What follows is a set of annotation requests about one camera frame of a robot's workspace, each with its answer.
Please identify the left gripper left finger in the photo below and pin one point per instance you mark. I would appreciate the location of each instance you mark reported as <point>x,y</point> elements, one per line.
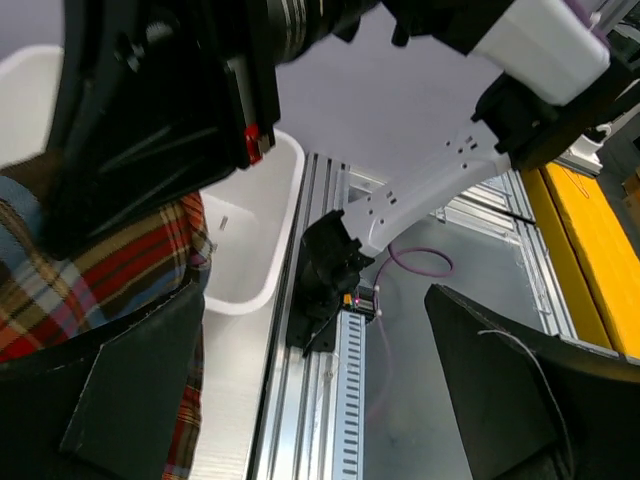
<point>102,405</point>

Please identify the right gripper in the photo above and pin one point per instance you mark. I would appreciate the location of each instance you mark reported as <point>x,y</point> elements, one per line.
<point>158,99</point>

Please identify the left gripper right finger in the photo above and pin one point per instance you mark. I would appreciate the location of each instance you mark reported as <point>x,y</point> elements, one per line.
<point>529,405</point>

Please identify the plaid shirt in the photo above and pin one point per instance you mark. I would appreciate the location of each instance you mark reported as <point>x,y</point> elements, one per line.
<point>45,302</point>

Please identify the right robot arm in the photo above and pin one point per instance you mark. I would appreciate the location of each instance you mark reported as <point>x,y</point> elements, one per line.
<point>558,76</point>

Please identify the white plastic basket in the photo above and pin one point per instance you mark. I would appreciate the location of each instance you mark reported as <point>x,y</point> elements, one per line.
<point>249,215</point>

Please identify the yellow object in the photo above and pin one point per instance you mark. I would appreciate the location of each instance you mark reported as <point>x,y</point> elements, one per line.
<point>596,265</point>

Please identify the white slotted cable duct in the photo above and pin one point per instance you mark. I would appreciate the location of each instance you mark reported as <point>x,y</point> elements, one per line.
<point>348,451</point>

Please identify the aluminium rail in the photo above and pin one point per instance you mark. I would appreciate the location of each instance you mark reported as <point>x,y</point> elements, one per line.
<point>295,427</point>

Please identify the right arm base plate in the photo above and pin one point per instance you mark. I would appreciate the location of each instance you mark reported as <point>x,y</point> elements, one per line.
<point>321,278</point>

